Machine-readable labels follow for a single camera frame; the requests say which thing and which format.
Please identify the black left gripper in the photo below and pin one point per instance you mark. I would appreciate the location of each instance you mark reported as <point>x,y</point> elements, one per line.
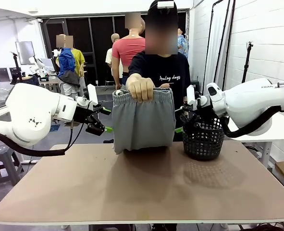
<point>85,114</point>

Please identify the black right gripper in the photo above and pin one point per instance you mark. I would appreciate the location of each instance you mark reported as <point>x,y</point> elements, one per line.
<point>195,110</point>

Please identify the black perforated plastic basket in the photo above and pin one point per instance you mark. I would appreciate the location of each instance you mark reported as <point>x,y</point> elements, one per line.
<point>204,144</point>

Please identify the grey shorts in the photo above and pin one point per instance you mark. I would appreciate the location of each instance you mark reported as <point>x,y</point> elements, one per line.
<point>144,120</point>

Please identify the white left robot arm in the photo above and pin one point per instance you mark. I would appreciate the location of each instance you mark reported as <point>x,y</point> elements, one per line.
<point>31,113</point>

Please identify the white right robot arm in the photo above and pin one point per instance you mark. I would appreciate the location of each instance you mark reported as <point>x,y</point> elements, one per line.
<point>247,103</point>

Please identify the person's left hand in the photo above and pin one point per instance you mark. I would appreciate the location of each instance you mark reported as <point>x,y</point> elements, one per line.
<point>165,85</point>

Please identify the person's right hand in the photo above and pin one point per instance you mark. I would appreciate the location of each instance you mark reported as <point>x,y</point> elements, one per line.
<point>140,87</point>

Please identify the small black stool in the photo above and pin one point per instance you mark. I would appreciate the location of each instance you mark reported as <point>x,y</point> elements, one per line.
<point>195,84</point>

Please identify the person in black t-shirt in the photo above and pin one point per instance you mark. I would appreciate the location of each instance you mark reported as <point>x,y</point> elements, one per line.
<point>170,69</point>

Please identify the mannequin with blue jacket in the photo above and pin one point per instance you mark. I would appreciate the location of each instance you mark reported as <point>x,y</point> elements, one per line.
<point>67,69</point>

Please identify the mannequin with yellow shirt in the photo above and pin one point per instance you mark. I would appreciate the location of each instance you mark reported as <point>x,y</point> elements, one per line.
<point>80,60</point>

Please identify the mannequin with floral shirt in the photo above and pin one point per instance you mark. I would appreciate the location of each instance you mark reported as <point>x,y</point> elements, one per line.
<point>183,45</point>

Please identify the mannequin with blue jeans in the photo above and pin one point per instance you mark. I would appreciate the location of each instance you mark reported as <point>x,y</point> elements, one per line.
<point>32,80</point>

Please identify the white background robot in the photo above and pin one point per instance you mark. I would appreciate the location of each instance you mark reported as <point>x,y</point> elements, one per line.
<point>37,65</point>

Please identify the black backdrop stand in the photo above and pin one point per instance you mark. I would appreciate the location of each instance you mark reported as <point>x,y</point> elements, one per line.
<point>224,43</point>

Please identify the white side table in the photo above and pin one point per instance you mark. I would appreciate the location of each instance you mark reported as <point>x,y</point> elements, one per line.
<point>283,130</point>

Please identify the grey plastic stool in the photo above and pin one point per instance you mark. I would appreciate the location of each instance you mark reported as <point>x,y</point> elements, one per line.
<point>0,163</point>

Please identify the black cap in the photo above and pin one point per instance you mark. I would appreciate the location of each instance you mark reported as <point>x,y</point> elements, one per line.
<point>153,7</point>

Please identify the white head-mounted device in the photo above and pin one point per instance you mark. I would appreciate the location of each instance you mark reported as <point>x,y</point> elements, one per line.
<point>165,4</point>

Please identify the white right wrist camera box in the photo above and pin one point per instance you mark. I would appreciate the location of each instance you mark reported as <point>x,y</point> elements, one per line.
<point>190,95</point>

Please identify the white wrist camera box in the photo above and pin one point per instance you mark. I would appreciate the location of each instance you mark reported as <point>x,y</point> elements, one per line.
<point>93,95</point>
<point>190,95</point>

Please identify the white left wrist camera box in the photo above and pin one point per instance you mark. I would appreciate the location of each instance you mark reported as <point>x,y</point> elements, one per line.
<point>93,95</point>

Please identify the black camera tripod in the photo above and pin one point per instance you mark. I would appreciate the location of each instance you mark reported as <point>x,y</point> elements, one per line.
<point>247,65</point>
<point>16,69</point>

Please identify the grey wall board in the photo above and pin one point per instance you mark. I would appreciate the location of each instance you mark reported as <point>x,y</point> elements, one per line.
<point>24,53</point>

